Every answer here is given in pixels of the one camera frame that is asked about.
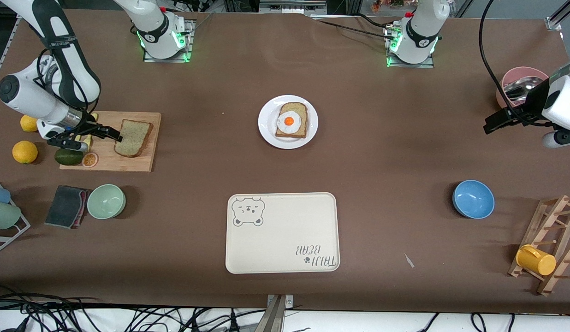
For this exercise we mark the cream tray with bear print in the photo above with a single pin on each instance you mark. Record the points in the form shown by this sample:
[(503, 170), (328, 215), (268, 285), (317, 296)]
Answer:
[(285, 230)]

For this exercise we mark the yellow lemon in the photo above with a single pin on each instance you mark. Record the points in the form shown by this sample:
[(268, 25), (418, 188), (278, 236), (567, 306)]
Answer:
[(25, 152), (29, 123)]

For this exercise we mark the wooden cup rack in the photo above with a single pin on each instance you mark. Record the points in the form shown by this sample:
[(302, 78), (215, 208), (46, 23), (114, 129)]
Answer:
[(559, 216)]

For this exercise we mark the green avocado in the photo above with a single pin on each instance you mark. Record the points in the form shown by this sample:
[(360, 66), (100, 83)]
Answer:
[(68, 157)]

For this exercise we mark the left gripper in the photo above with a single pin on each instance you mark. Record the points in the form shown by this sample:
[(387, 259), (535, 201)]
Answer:
[(532, 102)]

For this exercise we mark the metal scoop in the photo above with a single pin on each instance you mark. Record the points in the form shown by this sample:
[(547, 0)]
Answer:
[(522, 87)]

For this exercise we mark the small white paper scrap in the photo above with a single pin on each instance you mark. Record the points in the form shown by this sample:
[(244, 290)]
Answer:
[(408, 260)]

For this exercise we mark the pink folded cloth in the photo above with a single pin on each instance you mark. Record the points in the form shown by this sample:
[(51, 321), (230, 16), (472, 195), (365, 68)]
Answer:
[(83, 203)]

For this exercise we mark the yellow plastic fork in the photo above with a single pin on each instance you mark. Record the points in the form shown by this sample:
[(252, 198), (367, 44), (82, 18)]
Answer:
[(89, 140)]

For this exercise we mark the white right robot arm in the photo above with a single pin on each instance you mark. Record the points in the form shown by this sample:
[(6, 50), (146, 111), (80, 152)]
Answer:
[(153, 27)]

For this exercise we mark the aluminium frame rail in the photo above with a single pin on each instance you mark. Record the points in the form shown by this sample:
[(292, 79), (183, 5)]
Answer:
[(9, 44), (559, 18)]

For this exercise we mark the aluminium profile post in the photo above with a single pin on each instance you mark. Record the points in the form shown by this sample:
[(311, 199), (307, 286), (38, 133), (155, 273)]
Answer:
[(276, 316)]

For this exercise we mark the grey metal equipment box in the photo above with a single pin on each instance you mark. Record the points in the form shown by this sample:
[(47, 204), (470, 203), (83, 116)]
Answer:
[(292, 7)]

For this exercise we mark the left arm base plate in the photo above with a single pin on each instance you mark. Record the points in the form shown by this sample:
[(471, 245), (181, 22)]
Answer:
[(409, 65)]

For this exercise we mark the dark grey folded cloth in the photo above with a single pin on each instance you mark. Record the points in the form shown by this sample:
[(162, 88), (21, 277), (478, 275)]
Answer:
[(63, 206)]

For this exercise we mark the pink bowl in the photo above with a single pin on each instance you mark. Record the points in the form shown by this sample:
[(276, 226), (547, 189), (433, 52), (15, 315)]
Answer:
[(520, 73)]

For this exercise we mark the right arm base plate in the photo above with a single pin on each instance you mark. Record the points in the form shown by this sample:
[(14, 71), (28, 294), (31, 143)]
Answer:
[(189, 46)]

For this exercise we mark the mint green bowl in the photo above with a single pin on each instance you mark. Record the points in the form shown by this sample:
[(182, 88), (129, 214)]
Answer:
[(106, 201)]

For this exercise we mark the white round plate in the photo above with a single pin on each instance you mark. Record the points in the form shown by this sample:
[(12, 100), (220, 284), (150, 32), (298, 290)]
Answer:
[(266, 133)]

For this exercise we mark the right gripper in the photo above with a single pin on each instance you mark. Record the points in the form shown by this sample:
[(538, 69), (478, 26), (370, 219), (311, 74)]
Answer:
[(88, 127)]

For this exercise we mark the fried egg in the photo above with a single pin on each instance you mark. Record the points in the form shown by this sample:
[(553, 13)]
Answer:
[(288, 121)]

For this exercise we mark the plain brown bread slice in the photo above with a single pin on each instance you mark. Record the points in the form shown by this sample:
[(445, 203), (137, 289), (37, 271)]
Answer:
[(135, 138)]

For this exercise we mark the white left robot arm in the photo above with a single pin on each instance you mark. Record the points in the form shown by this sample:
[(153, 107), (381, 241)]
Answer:
[(418, 32)]

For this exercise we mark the wooden cutting board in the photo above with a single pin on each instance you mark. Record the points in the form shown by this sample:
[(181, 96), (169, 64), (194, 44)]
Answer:
[(142, 161)]

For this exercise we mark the blue bowl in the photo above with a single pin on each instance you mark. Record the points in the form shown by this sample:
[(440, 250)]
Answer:
[(473, 199)]

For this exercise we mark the yellow cup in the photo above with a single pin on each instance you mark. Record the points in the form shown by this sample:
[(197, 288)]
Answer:
[(536, 260)]

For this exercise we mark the pale green cup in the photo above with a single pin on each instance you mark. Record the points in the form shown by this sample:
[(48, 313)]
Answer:
[(3, 215)]

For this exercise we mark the dried orange slice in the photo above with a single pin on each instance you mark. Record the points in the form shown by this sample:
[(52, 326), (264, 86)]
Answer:
[(90, 160)]

